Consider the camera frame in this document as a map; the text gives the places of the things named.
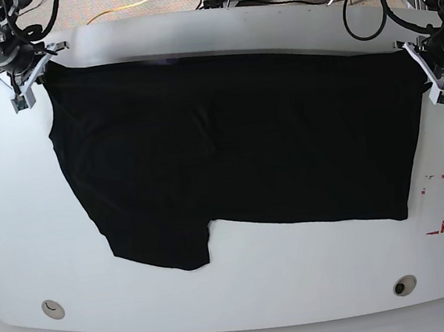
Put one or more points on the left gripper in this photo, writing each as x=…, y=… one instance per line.
x=428, y=52

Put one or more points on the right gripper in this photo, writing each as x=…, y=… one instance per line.
x=26, y=66

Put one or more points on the black printed t-shirt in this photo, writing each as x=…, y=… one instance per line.
x=156, y=152

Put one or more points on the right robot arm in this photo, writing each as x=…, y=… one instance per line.
x=12, y=37

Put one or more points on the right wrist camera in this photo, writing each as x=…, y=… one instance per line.
x=23, y=101

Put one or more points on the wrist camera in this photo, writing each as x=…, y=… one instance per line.
x=23, y=101
x=436, y=95

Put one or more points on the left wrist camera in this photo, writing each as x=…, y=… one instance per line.
x=436, y=95

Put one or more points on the right table cable grommet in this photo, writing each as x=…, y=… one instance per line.
x=405, y=286

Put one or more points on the table cable grommet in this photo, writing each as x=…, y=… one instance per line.
x=53, y=309
x=405, y=286

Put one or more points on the left table cable grommet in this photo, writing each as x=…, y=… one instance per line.
x=53, y=309

